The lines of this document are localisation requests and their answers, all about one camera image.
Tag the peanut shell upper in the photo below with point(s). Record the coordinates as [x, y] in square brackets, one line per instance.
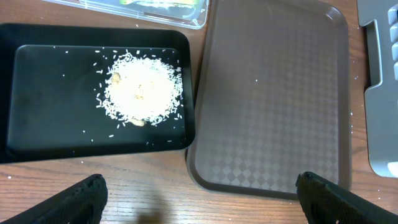
[115, 79]

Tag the clear plastic bin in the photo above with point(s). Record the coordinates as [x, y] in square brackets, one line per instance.
[190, 14]

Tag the grey dishwasher rack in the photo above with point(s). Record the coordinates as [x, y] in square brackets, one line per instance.
[379, 18]

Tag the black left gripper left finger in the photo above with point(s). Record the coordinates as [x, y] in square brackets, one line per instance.
[82, 203]

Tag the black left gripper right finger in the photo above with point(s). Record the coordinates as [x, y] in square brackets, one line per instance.
[323, 201]

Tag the pile of white rice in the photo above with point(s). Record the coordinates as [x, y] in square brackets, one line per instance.
[150, 89]

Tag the peanut shell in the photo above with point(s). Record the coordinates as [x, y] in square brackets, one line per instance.
[137, 122]
[115, 79]

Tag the black waste tray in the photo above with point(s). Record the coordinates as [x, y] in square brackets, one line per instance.
[52, 83]

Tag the peanut shell lower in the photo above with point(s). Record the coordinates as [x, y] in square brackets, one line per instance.
[137, 122]

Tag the dark brown serving tray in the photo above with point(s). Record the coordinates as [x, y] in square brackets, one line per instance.
[273, 98]

